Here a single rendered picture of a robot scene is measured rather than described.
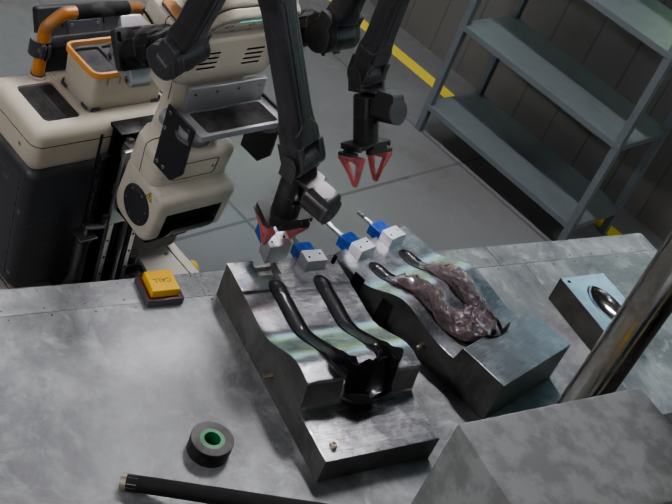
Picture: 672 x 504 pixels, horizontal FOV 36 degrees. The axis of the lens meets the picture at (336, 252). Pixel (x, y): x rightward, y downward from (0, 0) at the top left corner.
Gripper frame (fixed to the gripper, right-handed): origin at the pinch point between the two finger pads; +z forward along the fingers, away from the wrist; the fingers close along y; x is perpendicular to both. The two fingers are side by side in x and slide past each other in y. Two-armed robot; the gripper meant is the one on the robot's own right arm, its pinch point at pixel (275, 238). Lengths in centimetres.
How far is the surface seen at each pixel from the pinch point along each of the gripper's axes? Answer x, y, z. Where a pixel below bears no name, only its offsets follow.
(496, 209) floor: 93, 173, 135
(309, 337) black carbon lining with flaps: -21.5, 0.2, 5.6
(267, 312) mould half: -13.4, -5.7, 6.2
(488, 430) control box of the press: -78, -21, -65
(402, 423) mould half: -44.1, 10.8, 6.3
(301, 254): -0.2, 7.8, 7.2
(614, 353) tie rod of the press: -69, 10, -55
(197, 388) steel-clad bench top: -24.1, -23.6, 11.0
